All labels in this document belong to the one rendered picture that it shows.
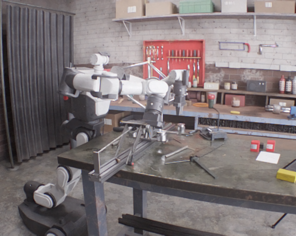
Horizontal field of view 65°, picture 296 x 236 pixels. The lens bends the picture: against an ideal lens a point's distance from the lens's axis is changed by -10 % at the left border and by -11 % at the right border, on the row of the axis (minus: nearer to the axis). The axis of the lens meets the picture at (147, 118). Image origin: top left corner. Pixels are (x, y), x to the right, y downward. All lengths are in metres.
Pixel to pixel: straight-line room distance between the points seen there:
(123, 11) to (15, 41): 1.50
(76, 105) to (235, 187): 1.04
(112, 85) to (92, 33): 3.03
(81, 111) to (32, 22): 2.39
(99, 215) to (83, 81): 0.70
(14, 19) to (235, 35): 2.86
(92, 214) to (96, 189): 0.16
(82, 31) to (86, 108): 2.91
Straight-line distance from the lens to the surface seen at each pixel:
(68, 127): 1.73
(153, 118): 1.26
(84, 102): 1.53
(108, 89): 1.24
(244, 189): 0.99
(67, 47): 4.27
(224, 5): 3.25
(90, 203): 1.39
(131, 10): 3.59
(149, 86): 1.26
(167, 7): 3.38
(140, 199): 1.94
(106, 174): 1.02
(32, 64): 3.74
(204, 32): 3.49
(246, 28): 3.44
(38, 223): 2.12
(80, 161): 1.23
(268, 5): 3.21
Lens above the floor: 1.33
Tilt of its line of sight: 12 degrees down
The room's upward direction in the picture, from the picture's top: straight up
